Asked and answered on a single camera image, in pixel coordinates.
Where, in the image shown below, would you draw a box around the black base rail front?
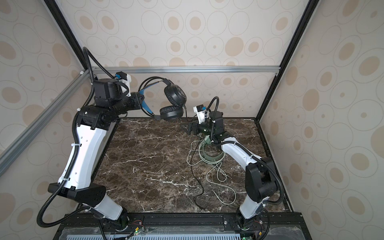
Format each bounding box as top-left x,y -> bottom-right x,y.
54,212 -> 312,240

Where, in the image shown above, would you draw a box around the aluminium rail left diagonal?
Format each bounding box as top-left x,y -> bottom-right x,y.
1,70 -> 89,175

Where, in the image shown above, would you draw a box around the mint green headphone cable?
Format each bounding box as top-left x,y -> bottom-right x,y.
186,137 -> 238,206

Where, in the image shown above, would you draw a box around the black corner frame post right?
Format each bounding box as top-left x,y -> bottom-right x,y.
255,0 -> 320,123

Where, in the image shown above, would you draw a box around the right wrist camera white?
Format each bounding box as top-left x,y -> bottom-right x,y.
193,105 -> 210,125

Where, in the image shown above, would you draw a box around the mint green headphones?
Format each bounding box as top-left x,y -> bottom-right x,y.
198,136 -> 226,165

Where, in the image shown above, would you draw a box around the black blue gaming headphones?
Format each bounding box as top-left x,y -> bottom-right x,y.
139,77 -> 187,121

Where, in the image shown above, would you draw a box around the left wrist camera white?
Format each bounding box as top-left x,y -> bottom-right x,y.
115,72 -> 132,97

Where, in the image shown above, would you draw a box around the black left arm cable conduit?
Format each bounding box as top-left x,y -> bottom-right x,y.
36,46 -> 130,228

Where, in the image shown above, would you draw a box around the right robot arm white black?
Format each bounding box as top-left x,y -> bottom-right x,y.
182,111 -> 284,220

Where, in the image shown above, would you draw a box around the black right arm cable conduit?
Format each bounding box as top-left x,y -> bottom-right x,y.
205,96 -> 285,205

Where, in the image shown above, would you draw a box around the black corner frame post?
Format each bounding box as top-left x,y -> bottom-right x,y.
43,0 -> 121,122
255,0 -> 320,123

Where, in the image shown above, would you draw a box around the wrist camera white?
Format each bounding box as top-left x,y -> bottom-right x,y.
193,105 -> 210,125
115,72 -> 132,97

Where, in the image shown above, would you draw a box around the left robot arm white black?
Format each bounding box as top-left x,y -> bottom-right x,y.
37,72 -> 144,229

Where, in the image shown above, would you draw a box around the black corner frame post left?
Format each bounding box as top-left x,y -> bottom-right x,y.
43,0 -> 121,122

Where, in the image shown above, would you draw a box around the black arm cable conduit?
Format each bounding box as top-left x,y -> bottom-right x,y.
36,46 -> 130,228
205,96 -> 285,205

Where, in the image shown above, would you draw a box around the aluminium rail back horizontal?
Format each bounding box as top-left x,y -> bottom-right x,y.
106,66 -> 280,74

